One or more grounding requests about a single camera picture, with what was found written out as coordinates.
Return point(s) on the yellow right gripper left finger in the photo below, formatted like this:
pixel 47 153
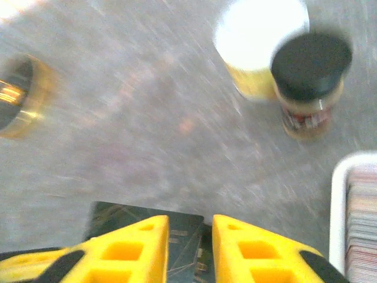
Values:
pixel 153 250

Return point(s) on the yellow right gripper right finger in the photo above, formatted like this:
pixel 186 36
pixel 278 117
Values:
pixel 226 250

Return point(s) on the white plastic card tray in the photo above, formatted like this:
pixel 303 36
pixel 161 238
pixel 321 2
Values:
pixel 337 206

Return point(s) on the stack of coloured cards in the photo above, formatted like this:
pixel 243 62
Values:
pixel 362 221

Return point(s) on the small black-capped spice bottle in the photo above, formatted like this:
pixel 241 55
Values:
pixel 309 65

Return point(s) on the gold tin can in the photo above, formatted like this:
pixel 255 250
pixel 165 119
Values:
pixel 256 35

